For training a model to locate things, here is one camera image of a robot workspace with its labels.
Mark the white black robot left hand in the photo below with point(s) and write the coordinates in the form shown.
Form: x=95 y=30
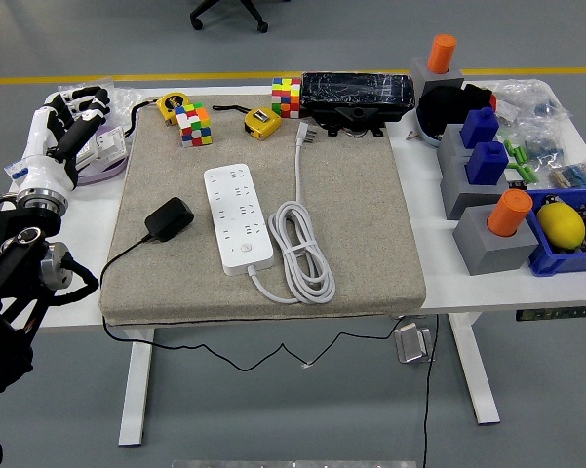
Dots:
x=44 y=170

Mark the black plug adapter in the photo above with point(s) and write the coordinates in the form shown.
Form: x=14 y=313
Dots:
x=168 y=219

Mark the white power strip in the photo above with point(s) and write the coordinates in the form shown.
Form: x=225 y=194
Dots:
x=234 y=219

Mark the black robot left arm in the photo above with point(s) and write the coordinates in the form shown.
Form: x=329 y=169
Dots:
x=10 y=263

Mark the white blue circuit breaker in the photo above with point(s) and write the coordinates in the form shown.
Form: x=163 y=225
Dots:
x=15 y=170

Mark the clear bag metal parts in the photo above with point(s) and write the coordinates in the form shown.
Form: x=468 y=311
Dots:
x=122 y=102

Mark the yellow tape measure black label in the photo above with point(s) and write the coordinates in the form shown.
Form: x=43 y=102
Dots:
x=170 y=105

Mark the multicolour puzzle cube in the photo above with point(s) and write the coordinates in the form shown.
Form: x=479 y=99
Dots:
x=286 y=97
x=193 y=127

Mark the yellow tape measure silver clip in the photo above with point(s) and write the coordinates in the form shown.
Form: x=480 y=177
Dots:
x=261 y=122

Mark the black office chair base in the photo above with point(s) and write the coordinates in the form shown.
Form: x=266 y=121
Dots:
x=209 y=10

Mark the white table leg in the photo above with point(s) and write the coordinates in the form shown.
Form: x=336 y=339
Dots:
x=475 y=370
x=136 y=390

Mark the grey-brown fabric mat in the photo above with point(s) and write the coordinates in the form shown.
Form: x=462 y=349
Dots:
x=361 y=219

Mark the black cracked case device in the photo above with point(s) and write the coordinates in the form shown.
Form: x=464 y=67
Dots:
x=356 y=92

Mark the grey socket block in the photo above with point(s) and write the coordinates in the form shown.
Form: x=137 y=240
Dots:
x=487 y=253
x=460 y=200
x=451 y=146
x=419 y=78

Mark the black fabric bundle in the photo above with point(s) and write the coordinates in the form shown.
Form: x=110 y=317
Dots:
x=443 y=107

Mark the orange cylinder peg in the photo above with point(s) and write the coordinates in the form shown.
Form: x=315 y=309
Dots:
x=441 y=53
x=509 y=212

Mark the blue square peg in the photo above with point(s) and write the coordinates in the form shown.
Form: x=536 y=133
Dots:
x=480 y=127
x=487 y=163

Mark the green plastic clip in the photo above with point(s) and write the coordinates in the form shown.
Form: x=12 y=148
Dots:
x=525 y=173
x=516 y=152

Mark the clear bag of parts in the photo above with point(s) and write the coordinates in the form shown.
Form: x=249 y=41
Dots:
x=531 y=97

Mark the clear bag blue components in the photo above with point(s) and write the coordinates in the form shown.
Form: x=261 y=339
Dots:
x=541 y=144

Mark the blue plastic bin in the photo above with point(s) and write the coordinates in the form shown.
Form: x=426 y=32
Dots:
x=546 y=263

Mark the yellow lemon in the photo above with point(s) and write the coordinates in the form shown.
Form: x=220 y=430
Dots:
x=560 y=226

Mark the black desk control panel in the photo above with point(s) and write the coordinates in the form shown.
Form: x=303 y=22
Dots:
x=553 y=314

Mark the clear bag of resistors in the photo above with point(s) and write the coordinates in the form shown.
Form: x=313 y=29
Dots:
x=577 y=175

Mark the white wall socket panel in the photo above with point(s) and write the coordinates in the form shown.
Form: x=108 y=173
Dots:
x=112 y=144
x=87 y=155

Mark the silver metal bracket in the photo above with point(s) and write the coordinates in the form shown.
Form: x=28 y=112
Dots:
x=412 y=343

